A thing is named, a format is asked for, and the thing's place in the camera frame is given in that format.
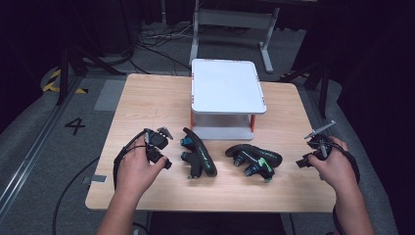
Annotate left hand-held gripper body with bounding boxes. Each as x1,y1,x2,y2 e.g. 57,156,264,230
143,126,174,157

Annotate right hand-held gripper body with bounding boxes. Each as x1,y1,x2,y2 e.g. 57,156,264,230
303,119,337,162

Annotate black sandal with teal straps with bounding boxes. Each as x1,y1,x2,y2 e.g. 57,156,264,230
180,126,218,180

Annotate black sandal with green straps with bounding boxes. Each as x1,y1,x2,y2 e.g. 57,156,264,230
224,143,284,183

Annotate white shoe rack orange posts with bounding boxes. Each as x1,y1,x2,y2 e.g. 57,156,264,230
190,58,267,142

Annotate person's right hand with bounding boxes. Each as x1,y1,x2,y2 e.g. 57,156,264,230
307,135,359,198

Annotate person's left hand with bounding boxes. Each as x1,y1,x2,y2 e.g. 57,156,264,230
115,134,168,201

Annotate grey tape strip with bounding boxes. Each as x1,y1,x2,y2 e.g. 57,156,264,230
82,174,109,186

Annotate black tripod stand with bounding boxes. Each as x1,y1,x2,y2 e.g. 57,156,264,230
56,44,127,106
279,61,331,119

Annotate person's dark clothing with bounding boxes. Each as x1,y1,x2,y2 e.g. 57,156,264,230
149,211,289,235

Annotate yellow black floor tape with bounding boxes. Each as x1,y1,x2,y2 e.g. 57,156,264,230
41,68,89,96

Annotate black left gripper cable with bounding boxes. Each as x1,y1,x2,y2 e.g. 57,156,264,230
112,129,149,191

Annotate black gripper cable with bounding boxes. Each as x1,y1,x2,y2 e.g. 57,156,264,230
330,140,361,235
112,129,149,191

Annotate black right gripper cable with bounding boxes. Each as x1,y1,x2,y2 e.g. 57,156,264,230
330,140,361,235

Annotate bundle of floor cables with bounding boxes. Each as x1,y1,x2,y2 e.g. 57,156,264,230
127,21,198,76

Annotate metal floor rail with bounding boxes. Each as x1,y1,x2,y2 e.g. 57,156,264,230
0,77,84,214

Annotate grey metal table frame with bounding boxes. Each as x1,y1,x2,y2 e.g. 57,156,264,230
188,0,282,74

